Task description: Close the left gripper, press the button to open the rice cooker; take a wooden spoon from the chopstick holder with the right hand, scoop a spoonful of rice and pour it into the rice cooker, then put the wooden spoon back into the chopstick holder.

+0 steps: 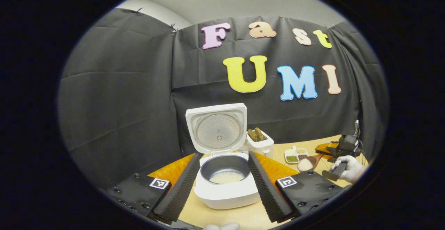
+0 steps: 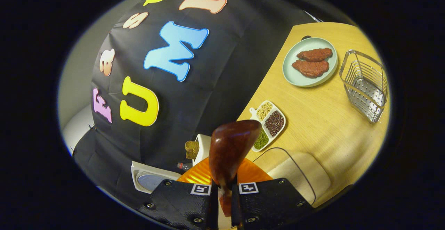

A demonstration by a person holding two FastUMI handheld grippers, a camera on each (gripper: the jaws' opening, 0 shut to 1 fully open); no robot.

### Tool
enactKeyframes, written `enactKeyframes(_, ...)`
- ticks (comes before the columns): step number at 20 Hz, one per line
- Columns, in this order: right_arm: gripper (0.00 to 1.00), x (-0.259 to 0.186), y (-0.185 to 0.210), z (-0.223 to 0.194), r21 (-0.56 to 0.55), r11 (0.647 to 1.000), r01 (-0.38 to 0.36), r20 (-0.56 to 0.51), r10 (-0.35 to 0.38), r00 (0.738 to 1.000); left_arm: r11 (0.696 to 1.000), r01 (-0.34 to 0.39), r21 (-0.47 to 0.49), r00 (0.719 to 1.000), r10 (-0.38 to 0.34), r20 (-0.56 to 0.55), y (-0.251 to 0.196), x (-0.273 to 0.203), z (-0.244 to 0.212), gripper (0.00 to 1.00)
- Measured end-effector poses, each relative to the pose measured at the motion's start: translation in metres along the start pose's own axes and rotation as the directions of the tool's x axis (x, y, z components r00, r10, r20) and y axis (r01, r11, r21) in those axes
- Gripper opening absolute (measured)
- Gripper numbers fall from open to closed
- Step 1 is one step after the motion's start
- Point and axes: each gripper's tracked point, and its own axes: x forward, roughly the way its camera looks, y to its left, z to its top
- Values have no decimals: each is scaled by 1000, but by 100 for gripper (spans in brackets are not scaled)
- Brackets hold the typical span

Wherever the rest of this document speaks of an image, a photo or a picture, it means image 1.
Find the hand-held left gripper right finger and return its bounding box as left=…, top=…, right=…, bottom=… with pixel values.
left=248, top=151, right=348, bottom=223

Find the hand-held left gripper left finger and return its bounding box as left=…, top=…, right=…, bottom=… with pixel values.
left=104, top=154, right=201, bottom=223

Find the brown wooden spoon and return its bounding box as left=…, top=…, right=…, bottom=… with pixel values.
left=297, top=154, right=325, bottom=172

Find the white rice cooker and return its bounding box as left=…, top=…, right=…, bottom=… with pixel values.
left=185, top=103, right=261, bottom=210

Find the white divided bean dish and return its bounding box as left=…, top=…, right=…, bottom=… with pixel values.
left=284, top=146, right=309, bottom=164

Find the white toaster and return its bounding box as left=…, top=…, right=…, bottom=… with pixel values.
left=245, top=128, right=274, bottom=159

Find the black backdrop cloth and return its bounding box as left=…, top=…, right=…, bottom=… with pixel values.
left=57, top=8, right=388, bottom=189

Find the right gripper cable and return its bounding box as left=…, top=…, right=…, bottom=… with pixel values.
left=357, top=139, right=366, bottom=165

